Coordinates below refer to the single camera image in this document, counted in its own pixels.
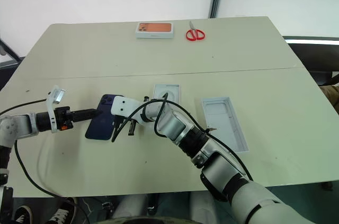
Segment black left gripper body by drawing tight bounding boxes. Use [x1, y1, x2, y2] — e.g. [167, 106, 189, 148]
[54, 106, 74, 131]

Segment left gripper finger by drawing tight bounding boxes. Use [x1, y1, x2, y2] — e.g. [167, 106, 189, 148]
[72, 114, 100, 123]
[72, 109, 103, 118]

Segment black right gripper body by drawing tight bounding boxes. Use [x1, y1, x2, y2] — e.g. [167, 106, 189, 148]
[114, 114, 139, 129]

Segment dark blue smartphone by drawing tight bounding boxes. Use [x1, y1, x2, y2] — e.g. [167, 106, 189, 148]
[85, 94, 124, 141]

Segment small grey box insert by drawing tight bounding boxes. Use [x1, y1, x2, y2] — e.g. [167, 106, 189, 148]
[153, 84, 181, 104]

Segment open white phone box base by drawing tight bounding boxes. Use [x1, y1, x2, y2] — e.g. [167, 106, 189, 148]
[201, 96, 250, 154]

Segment black white sneaker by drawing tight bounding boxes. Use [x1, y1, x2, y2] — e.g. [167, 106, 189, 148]
[12, 204, 32, 224]
[45, 196, 78, 224]

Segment black chair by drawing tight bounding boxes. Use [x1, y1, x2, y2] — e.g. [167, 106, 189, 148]
[281, 35, 339, 86]

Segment brown object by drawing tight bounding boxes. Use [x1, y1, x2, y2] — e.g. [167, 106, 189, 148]
[318, 84, 339, 115]

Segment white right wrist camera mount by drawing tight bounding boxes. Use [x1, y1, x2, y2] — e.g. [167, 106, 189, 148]
[110, 96, 141, 118]

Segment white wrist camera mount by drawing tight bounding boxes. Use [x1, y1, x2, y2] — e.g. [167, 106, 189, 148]
[46, 85, 67, 133]
[110, 96, 141, 118]

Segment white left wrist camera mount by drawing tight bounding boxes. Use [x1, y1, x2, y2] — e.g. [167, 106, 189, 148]
[46, 85, 67, 133]

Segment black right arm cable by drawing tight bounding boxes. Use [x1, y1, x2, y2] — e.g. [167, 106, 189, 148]
[111, 92, 254, 182]

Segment thin black left wrist cable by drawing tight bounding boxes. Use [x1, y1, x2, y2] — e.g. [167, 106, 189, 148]
[0, 98, 48, 117]

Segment thick black cable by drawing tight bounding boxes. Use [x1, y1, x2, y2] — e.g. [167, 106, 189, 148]
[13, 139, 80, 202]

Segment dark grey metal frame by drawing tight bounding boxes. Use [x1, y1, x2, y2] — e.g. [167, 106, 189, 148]
[0, 37, 22, 70]

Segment red handled scissors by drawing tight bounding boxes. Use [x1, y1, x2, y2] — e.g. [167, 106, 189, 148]
[185, 20, 206, 42]

